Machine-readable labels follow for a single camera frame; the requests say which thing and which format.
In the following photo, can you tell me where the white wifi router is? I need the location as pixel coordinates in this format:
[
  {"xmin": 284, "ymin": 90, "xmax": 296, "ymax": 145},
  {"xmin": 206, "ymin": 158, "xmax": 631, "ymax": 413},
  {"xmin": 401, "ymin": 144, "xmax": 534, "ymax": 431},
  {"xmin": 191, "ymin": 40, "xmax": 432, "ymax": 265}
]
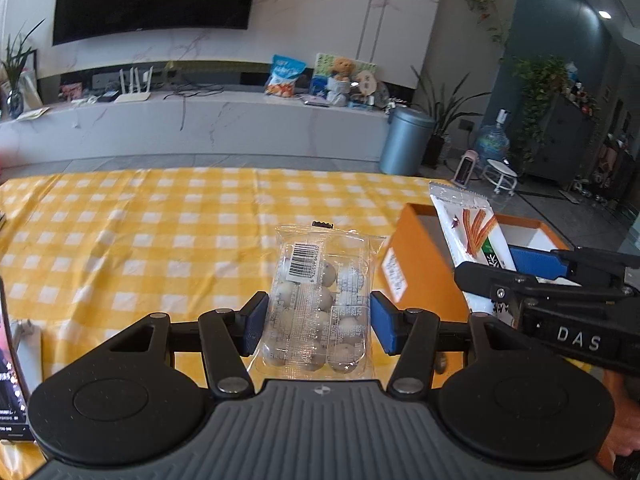
[{"xmin": 115, "ymin": 66, "xmax": 153, "ymax": 103}]

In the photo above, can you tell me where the grey metal trash bin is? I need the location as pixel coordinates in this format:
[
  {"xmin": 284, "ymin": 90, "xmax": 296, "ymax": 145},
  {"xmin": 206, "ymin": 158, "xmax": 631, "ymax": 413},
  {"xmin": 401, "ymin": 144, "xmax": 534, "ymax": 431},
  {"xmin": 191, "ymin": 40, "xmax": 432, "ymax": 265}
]
[{"xmin": 380, "ymin": 107, "xmax": 435, "ymax": 177}]

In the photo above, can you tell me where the potted long-leaf plant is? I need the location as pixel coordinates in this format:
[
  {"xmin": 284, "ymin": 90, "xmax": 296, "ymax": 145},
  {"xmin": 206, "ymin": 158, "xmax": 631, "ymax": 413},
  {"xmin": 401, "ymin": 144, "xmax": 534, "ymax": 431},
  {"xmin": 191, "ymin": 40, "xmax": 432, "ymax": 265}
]
[{"xmin": 411, "ymin": 67, "xmax": 490, "ymax": 168}]

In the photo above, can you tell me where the glass vase with plant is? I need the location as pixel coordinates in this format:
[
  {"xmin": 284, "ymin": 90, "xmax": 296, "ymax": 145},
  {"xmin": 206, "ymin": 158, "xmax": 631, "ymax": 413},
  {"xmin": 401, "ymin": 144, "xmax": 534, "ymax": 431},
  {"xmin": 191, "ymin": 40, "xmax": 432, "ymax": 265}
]
[{"xmin": 1, "ymin": 20, "xmax": 44, "ymax": 119}]

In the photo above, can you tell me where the blue snack bag on console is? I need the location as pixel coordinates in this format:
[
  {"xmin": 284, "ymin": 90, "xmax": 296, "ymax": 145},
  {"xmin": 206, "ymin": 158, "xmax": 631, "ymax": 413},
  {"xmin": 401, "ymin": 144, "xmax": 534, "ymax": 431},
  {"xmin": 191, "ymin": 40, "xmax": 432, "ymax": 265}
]
[{"xmin": 265, "ymin": 54, "xmax": 306, "ymax": 98}]

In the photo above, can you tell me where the yellow checkered tablecloth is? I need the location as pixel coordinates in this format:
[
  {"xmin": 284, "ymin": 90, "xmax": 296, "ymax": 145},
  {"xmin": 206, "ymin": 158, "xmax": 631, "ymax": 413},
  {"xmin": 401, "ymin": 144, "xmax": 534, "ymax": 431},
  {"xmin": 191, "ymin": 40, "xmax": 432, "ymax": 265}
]
[{"xmin": 0, "ymin": 167, "xmax": 597, "ymax": 476}]

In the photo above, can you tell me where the blue water jug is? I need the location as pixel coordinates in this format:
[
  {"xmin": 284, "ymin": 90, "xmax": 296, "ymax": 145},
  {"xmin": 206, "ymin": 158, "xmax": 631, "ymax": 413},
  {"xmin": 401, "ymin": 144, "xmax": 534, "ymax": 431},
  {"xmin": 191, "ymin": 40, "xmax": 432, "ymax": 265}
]
[{"xmin": 473, "ymin": 110, "xmax": 510, "ymax": 170}]

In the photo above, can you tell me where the hanging ivy plant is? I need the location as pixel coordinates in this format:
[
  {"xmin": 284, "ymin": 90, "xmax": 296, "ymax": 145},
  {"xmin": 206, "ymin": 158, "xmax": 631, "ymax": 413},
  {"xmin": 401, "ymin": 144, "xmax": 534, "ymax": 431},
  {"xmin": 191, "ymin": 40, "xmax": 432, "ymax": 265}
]
[{"xmin": 512, "ymin": 55, "xmax": 567, "ymax": 166}]

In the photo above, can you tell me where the dark grey sideboard cabinet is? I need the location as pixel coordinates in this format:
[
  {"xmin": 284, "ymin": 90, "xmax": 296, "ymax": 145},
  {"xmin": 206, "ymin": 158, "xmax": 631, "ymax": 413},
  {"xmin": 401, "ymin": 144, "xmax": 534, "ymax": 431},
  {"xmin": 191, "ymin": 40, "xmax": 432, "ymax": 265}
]
[{"xmin": 525, "ymin": 96, "xmax": 596, "ymax": 188}]

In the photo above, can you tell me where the orange cardboard box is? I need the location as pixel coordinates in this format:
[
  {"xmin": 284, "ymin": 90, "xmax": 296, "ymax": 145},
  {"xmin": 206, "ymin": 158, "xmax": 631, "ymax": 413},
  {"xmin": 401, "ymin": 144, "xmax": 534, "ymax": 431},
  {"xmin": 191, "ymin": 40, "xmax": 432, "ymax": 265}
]
[{"xmin": 372, "ymin": 201, "xmax": 572, "ymax": 361}]

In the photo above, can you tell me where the teddy bear in cup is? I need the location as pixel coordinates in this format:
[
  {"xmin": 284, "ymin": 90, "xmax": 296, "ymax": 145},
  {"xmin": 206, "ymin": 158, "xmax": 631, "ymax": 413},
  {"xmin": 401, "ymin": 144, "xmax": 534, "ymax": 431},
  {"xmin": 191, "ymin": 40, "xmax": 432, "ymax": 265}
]
[{"xmin": 326, "ymin": 56, "xmax": 355, "ymax": 107}]

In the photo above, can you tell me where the white phone stand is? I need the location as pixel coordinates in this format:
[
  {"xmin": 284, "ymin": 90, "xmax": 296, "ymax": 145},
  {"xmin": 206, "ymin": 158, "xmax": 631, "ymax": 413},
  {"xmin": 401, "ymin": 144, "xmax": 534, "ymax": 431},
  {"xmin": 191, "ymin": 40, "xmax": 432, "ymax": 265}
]
[{"xmin": 11, "ymin": 320, "xmax": 42, "ymax": 396}]

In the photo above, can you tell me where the small white round stool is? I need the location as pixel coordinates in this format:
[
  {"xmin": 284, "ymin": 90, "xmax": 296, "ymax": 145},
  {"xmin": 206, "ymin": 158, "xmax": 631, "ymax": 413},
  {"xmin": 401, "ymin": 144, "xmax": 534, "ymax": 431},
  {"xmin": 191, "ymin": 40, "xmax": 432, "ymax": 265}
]
[{"xmin": 482, "ymin": 159, "xmax": 518, "ymax": 196}]

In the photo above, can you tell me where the white marble TV console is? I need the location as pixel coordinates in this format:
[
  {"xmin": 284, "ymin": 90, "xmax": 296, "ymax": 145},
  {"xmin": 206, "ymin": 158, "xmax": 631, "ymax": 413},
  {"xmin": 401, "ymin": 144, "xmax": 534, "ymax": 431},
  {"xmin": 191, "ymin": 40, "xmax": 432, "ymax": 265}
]
[{"xmin": 1, "ymin": 91, "xmax": 388, "ymax": 167}]

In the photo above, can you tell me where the pink small heater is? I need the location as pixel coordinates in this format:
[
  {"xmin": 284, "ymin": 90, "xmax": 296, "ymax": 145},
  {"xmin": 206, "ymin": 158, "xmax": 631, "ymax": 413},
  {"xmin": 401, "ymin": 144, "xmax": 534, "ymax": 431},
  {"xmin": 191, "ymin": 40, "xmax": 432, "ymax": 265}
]
[{"xmin": 451, "ymin": 150, "xmax": 478, "ymax": 188}]

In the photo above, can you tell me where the white spicy strip packet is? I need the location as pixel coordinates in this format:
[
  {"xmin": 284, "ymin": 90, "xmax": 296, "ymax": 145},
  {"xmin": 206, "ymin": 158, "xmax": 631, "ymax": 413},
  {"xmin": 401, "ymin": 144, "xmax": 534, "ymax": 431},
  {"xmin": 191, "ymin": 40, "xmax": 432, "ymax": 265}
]
[{"xmin": 427, "ymin": 180, "xmax": 519, "ymax": 328}]

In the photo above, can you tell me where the round paper fan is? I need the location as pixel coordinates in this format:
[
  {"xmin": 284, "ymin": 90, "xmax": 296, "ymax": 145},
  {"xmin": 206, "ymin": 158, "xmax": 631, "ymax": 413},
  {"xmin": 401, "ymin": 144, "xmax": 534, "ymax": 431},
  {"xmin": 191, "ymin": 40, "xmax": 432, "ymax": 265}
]
[{"xmin": 356, "ymin": 70, "xmax": 378, "ymax": 106}]

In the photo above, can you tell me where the clear quail egg pack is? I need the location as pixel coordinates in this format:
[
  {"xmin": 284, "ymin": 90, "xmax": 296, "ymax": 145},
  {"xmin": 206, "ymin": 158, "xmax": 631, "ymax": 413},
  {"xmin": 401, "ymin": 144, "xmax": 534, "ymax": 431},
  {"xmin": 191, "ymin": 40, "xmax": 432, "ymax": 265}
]
[{"xmin": 250, "ymin": 222, "xmax": 385, "ymax": 380}]

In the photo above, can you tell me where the person's right hand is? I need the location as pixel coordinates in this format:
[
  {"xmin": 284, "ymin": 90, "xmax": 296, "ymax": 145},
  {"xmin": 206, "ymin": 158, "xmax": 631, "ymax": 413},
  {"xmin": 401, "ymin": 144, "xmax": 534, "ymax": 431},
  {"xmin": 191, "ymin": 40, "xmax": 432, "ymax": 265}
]
[{"xmin": 597, "ymin": 370, "xmax": 640, "ymax": 472}]

